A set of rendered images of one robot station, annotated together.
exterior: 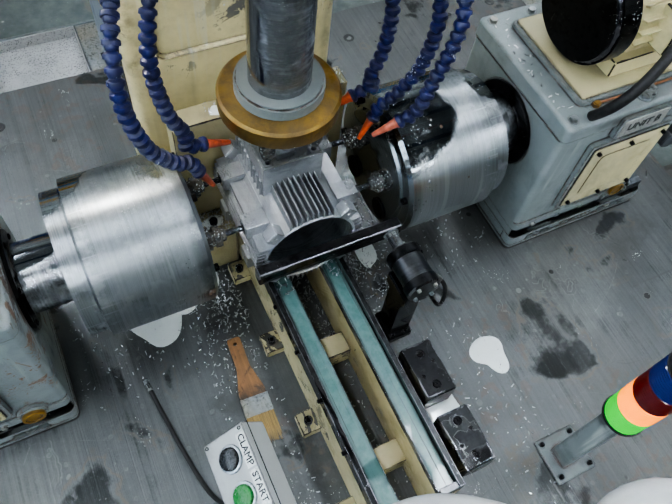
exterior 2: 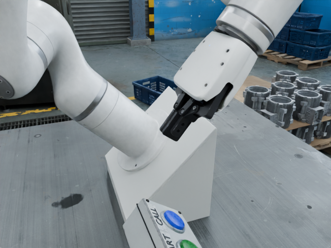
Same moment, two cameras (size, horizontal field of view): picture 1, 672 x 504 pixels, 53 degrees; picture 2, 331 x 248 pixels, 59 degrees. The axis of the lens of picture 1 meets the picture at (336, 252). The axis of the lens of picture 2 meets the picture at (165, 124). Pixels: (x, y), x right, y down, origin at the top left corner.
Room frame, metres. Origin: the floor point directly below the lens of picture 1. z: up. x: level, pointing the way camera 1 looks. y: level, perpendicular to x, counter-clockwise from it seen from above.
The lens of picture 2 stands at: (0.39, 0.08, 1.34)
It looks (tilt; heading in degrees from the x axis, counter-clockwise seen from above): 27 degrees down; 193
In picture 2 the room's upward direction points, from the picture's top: straight up
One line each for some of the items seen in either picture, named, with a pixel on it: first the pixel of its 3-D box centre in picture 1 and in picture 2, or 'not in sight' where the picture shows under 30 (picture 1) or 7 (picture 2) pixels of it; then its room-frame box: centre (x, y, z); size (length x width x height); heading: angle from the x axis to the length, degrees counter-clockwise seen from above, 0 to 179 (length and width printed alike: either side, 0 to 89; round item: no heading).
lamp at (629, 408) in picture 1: (645, 400); not in sight; (0.37, -0.45, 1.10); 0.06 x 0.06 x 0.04
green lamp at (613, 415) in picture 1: (630, 410); not in sight; (0.37, -0.45, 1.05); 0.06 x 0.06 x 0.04
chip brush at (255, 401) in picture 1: (251, 389); not in sight; (0.39, 0.11, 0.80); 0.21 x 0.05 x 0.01; 31
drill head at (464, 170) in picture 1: (434, 143); not in sight; (0.81, -0.14, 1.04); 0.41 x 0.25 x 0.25; 124
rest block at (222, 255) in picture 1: (215, 237); not in sight; (0.64, 0.23, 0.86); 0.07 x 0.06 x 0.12; 124
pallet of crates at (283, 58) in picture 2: not in sight; (295, 37); (-5.28, 1.16, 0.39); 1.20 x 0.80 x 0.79; 41
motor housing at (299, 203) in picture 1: (286, 200); not in sight; (0.65, 0.10, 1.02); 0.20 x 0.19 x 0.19; 34
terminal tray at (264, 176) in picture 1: (278, 147); not in sight; (0.68, 0.12, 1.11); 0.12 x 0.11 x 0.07; 34
